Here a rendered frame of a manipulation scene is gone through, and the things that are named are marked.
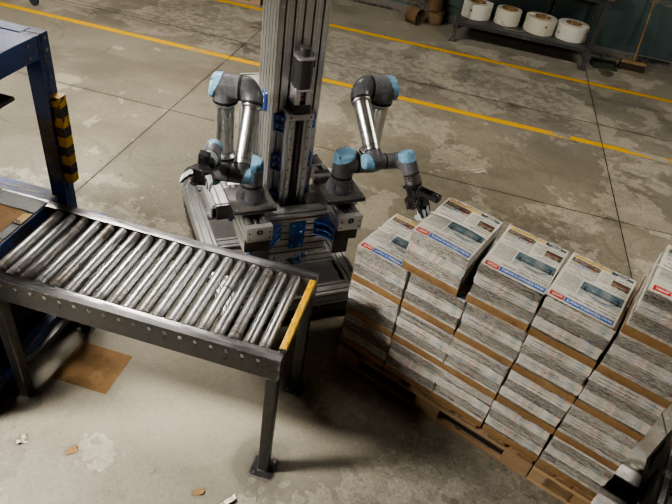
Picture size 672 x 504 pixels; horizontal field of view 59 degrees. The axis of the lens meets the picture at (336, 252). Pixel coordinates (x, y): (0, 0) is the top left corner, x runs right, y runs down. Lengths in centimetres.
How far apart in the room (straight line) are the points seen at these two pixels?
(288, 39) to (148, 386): 185
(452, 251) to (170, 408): 160
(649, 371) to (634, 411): 23
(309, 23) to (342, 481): 213
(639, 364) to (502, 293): 57
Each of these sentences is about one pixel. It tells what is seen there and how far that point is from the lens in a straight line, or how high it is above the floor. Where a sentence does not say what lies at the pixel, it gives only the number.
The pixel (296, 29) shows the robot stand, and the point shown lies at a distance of 288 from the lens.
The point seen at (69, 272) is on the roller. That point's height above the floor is 79.
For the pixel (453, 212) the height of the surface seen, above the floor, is 106.
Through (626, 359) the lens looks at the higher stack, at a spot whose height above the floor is 96.
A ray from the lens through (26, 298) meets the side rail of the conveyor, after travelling 274.
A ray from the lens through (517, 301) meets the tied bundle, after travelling 260.
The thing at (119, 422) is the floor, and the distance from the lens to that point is 316.
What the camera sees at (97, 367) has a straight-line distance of 339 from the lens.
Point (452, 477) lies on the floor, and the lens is 313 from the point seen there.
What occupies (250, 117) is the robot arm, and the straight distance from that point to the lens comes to 272.
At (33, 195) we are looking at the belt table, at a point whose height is 79.
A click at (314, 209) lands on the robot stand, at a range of 320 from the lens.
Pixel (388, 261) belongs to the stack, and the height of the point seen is 83.
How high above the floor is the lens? 258
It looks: 39 degrees down
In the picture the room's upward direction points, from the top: 10 degrees clockwise
